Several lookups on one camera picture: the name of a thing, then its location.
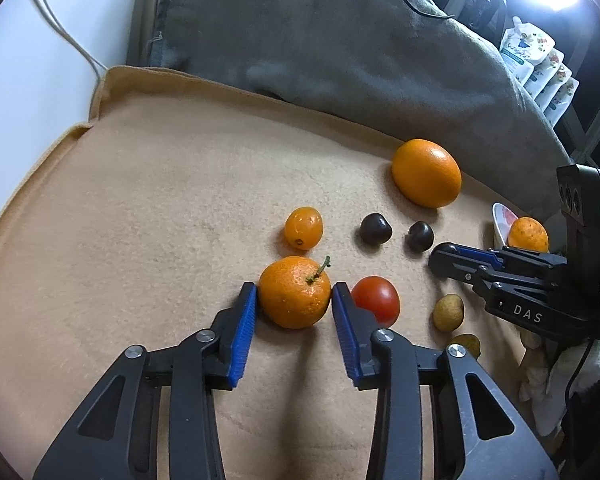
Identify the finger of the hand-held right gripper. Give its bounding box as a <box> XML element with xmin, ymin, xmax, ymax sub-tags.
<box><xmin>442</xmin><ymin>242</ymin><xmax>566</xmax><ymax>275</ymax></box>
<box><xmin>428</xmin><ymin>251</ymin><xmax>511</xmax><ymax>293</ymax></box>

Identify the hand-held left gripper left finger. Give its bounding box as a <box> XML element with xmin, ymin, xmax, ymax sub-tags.
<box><xmin>32</xmin><ymin>282</ymin><xmax>258</xmax><ymax>480</ymax></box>

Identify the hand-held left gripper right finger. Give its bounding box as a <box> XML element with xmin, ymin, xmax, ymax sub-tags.
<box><xmin>331</xmin><ymin>282</ymin><xmax>561</xmax><ymax>480</ymax></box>

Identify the white floral plate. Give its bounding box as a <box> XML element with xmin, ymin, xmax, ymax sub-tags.
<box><xmin>491</xmin><ymin>202</ymin><xmax>522</xmax><ymax>251</ymax></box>

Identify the yellow-brown longan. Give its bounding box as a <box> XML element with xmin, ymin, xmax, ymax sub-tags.
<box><xmin>432</xmin><ymin>294</ymin><xmax>465</xmax><ymax>332</ymax></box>
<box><xmin>450</xmin><ymin>334</ymin><xmax>482</xmax><ymax>360</ymax></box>

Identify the mandarin with green stem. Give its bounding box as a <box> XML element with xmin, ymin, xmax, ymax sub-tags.
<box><xmin>258</xmin><ymin>255</ymin><xmax>332</xmax><ymax>330</ymax></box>

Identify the large smooth orange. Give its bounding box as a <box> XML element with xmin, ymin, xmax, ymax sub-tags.
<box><xmin>391</xmin><ymin>138</ymin><xmax>462</xmax><ymax>209</ymax></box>

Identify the person's right hand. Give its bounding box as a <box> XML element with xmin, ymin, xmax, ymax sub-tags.
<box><xmin>519</xmin><ymin>327</ymin><xmax>600</xmax><ymax>438</ymax></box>

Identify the dark brown chestnut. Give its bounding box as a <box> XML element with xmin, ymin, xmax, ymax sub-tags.
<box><xmin>405</xmin><ymin>221</ymin><xmax>435</xmax><ymax>253</ymax></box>
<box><xmin>358</xmin><ymin>213</ymin><xmax>393</xmax><ymax>246</ymax></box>

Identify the red tomato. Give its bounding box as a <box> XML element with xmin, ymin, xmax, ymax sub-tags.
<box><xmin>351</xmin><ymin>275</ymin><xmax>401</xmax><ymax>328</ymax></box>

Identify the small bumpy mandarin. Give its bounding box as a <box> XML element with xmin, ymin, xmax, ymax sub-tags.
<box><xmin>508</xmin><ymin>216</ymin><xmax>550</xmax><ymax>253</ymax></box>

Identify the orange kumquat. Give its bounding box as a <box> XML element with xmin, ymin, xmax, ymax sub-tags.
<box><xmin>284</xmin><ymin>206</ymin><xmax>324</xmax><ymax>251</ymax></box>

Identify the floral refill pouch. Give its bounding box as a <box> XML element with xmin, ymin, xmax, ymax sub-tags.
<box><xmin>522</xmin><ymin>47</ymin><xmax>566</xmax><ymax>96</ymax></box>
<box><xmin>500</xmin><ymin>16</ymin><xmax>553</xmax><ymax>78</ymax></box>
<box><xmin>547</xmin><ymin>77</ymin><xmax>581</xmax><ymax>128</ymax></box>
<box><xmin>535</xmin><ymin>65</ymin><xmax>574</xmax><ymax>111</ymax></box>

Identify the tan fleece blanket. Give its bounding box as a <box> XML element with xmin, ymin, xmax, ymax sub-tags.
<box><xmin>0</xmin><ymin>65</ymin><xmax>546</xmax><ymax>480</ymax></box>

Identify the grey blanket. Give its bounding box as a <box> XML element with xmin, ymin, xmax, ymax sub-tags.
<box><xmin>127</xmin><ymin>0</ymin><xmax>571</xmax><ymax>201</ymax></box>

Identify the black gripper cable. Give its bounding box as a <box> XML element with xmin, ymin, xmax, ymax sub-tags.
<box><xmin>564</xmin><ymin>340</ymin><xmax>600</xmax><ymax>411</ymax></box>

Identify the thin white cable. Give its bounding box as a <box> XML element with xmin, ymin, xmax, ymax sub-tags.
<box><xmin>27</xmin><ymin>0</ymin><xmax>108</xmax><ymax>73</ymax></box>

